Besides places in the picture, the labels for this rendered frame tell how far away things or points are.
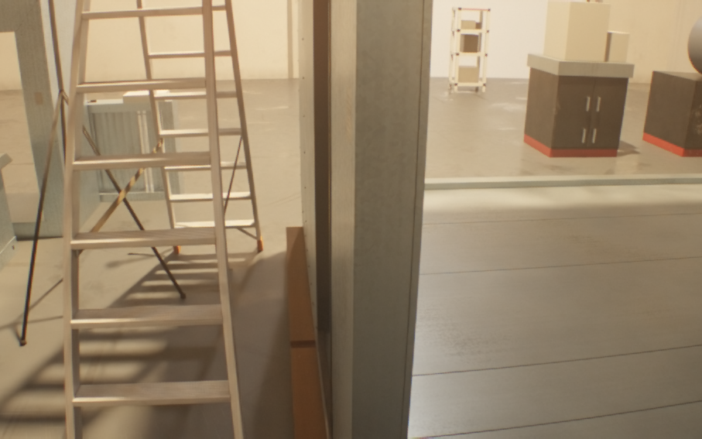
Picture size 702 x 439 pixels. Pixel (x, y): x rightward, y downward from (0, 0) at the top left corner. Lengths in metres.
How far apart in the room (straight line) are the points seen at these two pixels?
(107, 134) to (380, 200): 3.99
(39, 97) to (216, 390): 2.66
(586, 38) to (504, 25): 6.44
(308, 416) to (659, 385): 1.16
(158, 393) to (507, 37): 11.38
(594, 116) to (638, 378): 4.44
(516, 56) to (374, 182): 11.83
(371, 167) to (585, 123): 5.43
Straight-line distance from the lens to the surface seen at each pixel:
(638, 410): 1.89
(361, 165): 0.79
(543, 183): 3.78
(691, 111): 6.89
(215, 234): 1.66
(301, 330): 2.45
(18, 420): 2.53
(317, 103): 1.73
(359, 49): 0.76
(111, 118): 4.65
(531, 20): 12.64
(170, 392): 1.76
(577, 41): 6.04
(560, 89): 5.95
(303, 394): 2.10
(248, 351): 2.63
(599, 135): 6.28
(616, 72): 6.21
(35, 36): 3.91
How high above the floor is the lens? 1.48
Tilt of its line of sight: 22 degrees down
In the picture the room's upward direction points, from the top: 1 degrees clockwise
